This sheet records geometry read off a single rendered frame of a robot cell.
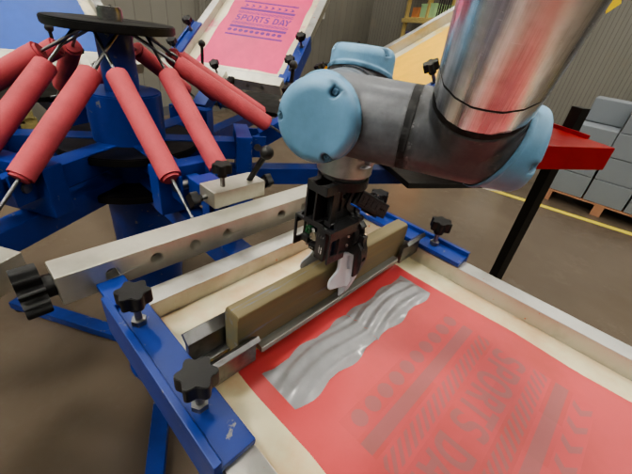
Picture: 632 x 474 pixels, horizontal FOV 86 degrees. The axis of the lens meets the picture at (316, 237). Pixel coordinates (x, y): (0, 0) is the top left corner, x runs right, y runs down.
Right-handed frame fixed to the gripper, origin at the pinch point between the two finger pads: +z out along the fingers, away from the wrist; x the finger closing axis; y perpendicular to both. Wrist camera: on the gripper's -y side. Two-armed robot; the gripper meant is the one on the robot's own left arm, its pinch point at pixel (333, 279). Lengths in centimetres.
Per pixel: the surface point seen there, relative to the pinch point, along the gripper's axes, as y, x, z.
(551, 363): -18.5, 32.7, 5.4
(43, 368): 42, -110, 101
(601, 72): -833, -78, -19
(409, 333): -5.4, 13.7, 5.3
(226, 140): -23, -69, -1
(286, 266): -0.8, -12.6, 5.3
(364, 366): 5.8, 12.6, 5.3
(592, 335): -26.4, 35.6, 1.9
